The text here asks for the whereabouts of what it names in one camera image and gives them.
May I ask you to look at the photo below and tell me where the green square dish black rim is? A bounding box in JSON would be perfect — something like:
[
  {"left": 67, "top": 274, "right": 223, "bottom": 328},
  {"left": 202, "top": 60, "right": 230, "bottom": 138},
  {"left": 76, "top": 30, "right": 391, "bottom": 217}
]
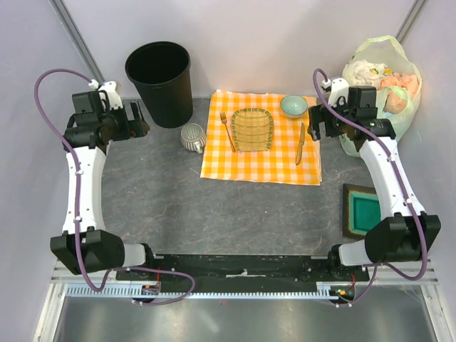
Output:
[{"left": 342, "top": 183, "right": 381, "bottom": 240}]

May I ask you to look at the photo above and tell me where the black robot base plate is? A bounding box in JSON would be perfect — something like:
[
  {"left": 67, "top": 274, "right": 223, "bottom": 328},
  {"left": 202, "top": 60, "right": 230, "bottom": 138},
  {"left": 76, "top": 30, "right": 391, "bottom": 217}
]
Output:
[{"left": 115, "top": 253, "right": 371, "bottom": 294}]

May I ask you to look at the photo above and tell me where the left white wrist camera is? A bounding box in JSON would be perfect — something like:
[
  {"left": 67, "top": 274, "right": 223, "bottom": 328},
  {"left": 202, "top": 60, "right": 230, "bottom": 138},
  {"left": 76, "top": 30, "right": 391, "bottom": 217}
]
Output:
[{"left": 88, "top": 79, "right": 123, "bottom": 110}]

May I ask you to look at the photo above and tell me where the gold knife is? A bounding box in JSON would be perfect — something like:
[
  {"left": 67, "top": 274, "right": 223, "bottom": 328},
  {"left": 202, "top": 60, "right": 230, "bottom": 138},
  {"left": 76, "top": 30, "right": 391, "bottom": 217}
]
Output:
[{"left": 295, "top": 123, "right": 306, "bottom": 165}]

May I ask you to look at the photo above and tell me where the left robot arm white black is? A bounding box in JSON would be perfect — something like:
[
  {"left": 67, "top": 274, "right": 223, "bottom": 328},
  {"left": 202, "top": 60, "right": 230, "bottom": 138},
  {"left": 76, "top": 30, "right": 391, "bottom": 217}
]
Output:
[{"left": 50, "top": 82, "right": 157, "bottom": 280}]

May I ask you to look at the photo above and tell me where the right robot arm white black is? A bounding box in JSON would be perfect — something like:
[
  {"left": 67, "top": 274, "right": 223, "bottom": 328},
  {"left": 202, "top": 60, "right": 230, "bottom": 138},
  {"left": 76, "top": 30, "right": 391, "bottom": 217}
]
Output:
[{"left": 308, "top": 78, "right": 441, "bottom": 281}]

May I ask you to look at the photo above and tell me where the gold fork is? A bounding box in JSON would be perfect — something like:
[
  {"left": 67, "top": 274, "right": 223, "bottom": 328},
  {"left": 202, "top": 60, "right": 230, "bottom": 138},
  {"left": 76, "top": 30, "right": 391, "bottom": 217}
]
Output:
[{"left": 219, "top": 111, "right": 236, "bottom": 153}]

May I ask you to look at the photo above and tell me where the woven bamboo tray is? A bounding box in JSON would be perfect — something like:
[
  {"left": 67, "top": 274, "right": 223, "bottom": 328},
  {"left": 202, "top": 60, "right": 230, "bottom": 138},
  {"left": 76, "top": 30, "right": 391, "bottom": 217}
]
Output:
[{"left": 231, "top": 108, "right": 274, "bottom": 152}]

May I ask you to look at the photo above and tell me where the striped ceramic cup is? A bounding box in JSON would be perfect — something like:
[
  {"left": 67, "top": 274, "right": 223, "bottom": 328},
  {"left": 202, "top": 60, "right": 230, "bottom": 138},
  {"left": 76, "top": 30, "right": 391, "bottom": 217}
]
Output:
[{"left": 180, "top": 123, "right": 207, "bottom": 154}]

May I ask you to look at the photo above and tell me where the yellow white checkered cloth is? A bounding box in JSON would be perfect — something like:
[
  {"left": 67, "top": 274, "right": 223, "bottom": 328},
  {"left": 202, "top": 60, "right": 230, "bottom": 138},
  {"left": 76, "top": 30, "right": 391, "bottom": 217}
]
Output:
[{"left": 200, "top": 90, "right": 322, "bottom": 185}]

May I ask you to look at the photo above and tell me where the green plastic bag of trash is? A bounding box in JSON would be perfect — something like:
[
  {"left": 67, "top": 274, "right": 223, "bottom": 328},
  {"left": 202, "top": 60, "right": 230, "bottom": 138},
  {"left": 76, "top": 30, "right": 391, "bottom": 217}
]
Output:
[{"left": 347, "top": 36, "right": 422, "bottom": 140}]

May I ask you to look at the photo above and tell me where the light blue ceramic bowl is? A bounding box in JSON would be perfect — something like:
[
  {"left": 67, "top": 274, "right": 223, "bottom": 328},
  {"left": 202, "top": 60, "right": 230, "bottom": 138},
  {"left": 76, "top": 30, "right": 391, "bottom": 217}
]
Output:
[{"left": 280, "top": 95, "right": 308, "bottom": 119}]

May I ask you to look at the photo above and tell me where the black plastic trash bin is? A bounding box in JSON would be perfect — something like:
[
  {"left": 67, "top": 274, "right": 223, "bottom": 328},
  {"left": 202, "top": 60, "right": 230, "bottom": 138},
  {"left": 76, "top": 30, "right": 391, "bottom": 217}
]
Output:
[{"left": 125, "top": 41, "right": 193, "bottom": 128}]

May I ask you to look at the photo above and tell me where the grey slotted cable duct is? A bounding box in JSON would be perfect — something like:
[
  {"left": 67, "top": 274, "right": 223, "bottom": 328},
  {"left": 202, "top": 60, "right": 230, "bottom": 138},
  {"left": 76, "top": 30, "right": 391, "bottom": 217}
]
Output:
[{"left": 66, "top": 283, "right": 356, "bottom": 299}]

